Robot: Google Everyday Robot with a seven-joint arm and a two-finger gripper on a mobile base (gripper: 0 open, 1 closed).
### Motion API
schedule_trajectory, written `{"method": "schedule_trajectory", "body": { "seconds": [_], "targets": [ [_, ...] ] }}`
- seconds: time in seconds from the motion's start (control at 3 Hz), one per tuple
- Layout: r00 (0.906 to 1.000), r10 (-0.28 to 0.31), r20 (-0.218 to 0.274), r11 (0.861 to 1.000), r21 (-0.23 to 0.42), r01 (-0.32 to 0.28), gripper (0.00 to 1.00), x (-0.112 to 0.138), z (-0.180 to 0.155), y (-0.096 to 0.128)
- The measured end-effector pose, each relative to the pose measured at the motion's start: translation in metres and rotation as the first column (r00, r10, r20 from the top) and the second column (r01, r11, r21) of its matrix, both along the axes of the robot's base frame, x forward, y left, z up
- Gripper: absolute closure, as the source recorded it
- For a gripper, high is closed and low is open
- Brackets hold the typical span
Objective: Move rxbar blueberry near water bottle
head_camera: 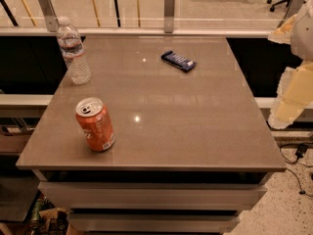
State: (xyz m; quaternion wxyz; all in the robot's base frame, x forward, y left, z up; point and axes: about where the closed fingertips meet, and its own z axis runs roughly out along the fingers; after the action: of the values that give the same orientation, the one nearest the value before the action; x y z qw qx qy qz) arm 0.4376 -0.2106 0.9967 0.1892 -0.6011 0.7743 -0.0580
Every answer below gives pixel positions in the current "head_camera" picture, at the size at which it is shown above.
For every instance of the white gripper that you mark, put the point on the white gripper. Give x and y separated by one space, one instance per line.
303 33

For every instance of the blue rxbar blueberry bar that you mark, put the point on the blue rxbar blueberry bar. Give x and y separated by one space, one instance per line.
178 61

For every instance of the clear plastic water bottle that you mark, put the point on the clear plastic water bottle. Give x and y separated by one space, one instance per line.
73 52

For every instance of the orange soda can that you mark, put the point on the orange soda can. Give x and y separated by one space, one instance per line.
95 121

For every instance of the upper grey drawer front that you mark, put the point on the upper grey drawer front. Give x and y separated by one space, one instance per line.
153 196

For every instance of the grey drawer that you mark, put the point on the grey drawer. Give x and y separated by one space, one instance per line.
152 223
153 196

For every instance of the lower grey drawer front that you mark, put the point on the lower grey drawer front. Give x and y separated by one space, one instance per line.
152 223

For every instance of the right metal railing post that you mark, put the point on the right metal railing post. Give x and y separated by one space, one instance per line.
293 7

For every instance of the metal railing post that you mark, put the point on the metal railing post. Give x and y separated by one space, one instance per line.
293 7
169 9
49 15

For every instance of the black power adapter with cable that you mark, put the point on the black power adapter with cable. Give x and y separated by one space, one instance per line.
299 154

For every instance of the middle metal railing post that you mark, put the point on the middle metal railing post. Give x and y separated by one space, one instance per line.
169 9

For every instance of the left metal railing post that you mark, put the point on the left metal railing post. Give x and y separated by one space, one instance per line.
49 15

